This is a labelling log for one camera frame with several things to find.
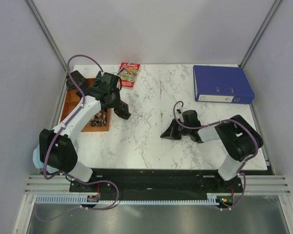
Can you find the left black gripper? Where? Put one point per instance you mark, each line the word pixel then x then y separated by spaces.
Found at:
pixel 117 103

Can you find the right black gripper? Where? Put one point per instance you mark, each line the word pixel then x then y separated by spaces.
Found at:
pixel 170 132

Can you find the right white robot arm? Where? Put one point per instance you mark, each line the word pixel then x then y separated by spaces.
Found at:
pixel 238 137

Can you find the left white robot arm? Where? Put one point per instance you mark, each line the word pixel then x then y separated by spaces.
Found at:
pixel 57 152

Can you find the red paperback book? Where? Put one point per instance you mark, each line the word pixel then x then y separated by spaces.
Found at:
pixel 128 72

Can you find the rolled teal patterned tie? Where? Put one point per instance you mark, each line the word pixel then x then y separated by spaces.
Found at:
pixel 98 78

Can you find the wooden compartment tray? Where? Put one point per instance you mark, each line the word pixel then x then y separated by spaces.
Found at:
pixel 70 102

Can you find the dark blue patterned tie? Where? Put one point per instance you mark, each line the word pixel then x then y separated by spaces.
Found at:
pixel 75 79

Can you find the blue ring binder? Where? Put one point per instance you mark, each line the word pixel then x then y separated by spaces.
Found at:
pixel 221 84

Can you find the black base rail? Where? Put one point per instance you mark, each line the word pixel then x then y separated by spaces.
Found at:
pixel 158 184

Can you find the white slotted cable duct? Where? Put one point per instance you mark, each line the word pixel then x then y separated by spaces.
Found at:
pixel 95 199

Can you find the aluminium extrusion rail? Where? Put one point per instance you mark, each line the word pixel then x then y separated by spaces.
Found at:
pixel 255 185

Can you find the left aluminium frame post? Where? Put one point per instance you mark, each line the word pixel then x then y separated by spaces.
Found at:
pixel 47 34

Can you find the aluminium frame post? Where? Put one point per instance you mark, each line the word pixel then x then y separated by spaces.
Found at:
pixel 260 32
pixel 47 34

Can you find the right aluminium frame post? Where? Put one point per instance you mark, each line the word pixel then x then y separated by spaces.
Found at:
pixel 260 32

